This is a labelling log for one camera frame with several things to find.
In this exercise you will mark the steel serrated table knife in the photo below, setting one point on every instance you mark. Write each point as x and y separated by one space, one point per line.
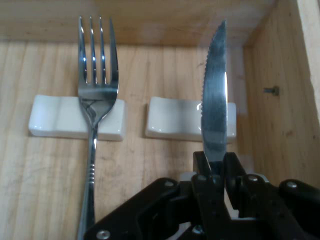
215 112

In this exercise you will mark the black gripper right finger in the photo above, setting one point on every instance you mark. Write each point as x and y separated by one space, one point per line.
275 212

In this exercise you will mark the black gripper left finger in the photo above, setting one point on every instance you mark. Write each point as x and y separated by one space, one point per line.
150 212

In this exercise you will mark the small metal drawer screw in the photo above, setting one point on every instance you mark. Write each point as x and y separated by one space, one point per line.
272 90

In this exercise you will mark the steel fork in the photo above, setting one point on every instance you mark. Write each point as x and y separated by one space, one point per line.
96 100

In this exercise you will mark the light wooden drawer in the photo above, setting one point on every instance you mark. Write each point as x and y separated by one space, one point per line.
140 165

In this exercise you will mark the white ceramic cutlery rest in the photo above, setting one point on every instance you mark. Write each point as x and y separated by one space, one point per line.
55 117
172 120

